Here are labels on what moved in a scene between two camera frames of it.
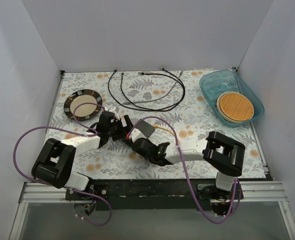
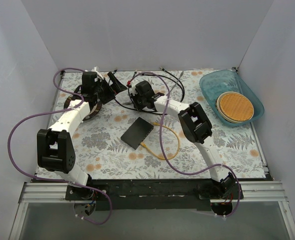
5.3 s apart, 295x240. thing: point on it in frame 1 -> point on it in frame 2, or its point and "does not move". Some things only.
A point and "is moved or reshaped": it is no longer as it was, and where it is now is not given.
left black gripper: x=122 y=127 -> x=110 y=87
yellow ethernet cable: x=166 y=129 is moved or reshaped
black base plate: x=155 y=195 does not move
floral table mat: x=172 y=103 does not move
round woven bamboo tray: x=234 y=107 does not move
